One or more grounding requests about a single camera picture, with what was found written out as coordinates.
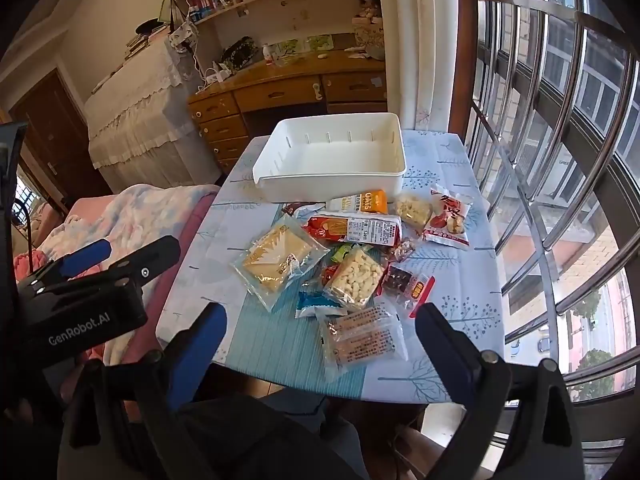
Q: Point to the white red date packet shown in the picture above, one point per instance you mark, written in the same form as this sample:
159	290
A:
447	220

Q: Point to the doll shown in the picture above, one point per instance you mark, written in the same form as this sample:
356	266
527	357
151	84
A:
370	4

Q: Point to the red biscuit packet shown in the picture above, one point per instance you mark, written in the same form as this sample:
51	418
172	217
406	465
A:
360	230

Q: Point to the person's dark clothing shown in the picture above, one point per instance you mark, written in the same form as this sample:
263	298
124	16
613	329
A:
260	440

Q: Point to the clear pale crumb packet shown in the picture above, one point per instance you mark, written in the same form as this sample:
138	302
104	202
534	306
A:
412	210

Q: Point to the black floral pouch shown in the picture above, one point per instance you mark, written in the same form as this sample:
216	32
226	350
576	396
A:
239	54

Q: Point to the blue snack packet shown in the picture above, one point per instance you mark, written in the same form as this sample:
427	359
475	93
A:
312	302

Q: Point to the brown wooden door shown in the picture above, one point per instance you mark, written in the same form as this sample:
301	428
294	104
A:
55	130

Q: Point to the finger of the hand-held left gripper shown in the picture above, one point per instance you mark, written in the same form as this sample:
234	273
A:
85	258
150	260

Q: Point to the metal window grille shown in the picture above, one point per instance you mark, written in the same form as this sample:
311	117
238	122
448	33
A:
607	200

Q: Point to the white plastic bin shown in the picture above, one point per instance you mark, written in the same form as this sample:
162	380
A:
325	155

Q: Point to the floral blanket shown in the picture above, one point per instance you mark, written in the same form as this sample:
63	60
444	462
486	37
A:
140	210

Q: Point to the white leaf print curtain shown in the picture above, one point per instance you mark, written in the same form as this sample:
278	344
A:
425	35

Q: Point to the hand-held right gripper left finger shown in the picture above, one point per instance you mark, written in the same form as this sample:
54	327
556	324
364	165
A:
200	345

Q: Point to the orange oat packet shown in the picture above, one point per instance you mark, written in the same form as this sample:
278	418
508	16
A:
370	202

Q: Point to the cream packet with red edges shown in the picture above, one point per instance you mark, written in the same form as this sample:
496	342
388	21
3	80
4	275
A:
362	337

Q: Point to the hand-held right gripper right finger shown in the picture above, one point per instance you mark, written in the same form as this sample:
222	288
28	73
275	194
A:
440	347

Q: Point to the wooden desk with drawers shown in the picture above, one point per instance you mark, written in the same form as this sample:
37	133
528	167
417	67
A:
280	92

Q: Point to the red dark dried fruit packet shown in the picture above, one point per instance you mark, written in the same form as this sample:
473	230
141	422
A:
400	280

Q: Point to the clear brown nut packet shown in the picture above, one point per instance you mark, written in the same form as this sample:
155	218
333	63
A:
404	249

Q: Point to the clear puffed rice packet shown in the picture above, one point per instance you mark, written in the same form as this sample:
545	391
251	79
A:
352	275

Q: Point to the green candy packet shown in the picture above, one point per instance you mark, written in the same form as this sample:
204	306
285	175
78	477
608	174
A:
341	252

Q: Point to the white bottle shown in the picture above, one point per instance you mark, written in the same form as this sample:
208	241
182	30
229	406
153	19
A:
269	55

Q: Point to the white hanging power strip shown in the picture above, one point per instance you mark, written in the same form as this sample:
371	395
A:
182	35

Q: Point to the green picture cards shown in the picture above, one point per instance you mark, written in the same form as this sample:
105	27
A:
305	45

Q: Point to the white lace cloth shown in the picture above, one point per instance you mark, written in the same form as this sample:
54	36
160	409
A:
140	125

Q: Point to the clear yellow cracker packet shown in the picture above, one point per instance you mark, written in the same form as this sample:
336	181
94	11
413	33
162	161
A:
272	260

